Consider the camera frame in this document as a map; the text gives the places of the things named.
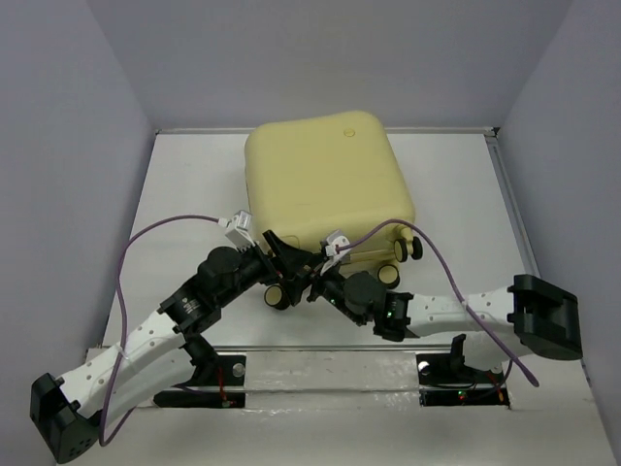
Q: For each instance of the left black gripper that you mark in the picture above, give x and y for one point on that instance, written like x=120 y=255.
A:
x=289 y=258

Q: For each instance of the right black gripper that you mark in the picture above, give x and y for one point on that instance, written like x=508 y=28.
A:
x=317 y=280

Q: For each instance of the yellow suitcase with black lining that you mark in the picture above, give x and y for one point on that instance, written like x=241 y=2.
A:
x=307 y=178

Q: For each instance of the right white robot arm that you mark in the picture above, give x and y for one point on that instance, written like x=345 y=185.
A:
x=530 y=316

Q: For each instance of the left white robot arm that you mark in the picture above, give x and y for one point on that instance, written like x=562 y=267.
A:
x=72 y=411

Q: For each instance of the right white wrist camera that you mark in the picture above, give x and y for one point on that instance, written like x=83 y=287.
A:
x=335 y=245

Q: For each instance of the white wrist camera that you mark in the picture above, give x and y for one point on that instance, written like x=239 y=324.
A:
x=335 y=245
x=240 y=228

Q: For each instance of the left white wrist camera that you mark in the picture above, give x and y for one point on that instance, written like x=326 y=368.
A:
x=240 y=228

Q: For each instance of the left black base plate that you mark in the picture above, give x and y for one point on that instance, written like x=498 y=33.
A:
x=221 y=387

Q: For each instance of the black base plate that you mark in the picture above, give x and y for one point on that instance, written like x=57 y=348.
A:
x=221 y=387
x=446 y=381

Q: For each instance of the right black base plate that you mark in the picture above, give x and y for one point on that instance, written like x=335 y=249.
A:
x=446 y=381

